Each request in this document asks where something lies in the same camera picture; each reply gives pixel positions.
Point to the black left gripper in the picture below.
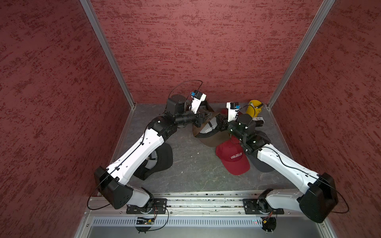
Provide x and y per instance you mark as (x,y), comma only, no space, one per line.
(200,117)

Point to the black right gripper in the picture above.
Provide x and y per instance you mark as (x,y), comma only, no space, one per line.
(222,121)

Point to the brown baseball cap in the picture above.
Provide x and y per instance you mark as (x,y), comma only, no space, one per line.
(205,106)
(209,134)

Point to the red baseball cap front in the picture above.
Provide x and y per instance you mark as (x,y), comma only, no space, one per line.
(233,157)

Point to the black baseball cap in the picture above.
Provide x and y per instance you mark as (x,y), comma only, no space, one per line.
(159,160)

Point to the dark grey baseball cap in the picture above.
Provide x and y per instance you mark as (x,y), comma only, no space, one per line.
(253,158)

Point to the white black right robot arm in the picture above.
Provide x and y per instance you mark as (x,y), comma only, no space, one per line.
(315,196)

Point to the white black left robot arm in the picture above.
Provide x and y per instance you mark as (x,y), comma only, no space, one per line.
(112,182)

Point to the yellow plastic bucket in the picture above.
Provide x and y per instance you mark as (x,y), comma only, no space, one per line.
(254,108)

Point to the white toothpaste box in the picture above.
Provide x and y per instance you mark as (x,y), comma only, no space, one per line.
(258,119)

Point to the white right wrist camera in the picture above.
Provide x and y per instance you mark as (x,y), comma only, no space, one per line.
(233,110)

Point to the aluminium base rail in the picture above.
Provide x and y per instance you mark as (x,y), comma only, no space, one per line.
(205,204)

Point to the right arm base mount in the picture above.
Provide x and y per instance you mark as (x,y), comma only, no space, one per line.
(260,207)

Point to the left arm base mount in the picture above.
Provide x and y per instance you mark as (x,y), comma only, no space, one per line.
(155,206)

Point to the aluminium corner post right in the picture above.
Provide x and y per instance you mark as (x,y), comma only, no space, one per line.
(312,30)

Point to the aluminium corner post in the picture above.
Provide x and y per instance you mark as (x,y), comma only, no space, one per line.
(96,26)
(312,30)

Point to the aluminium corner post left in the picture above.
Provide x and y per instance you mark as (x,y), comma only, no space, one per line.
(96,26)

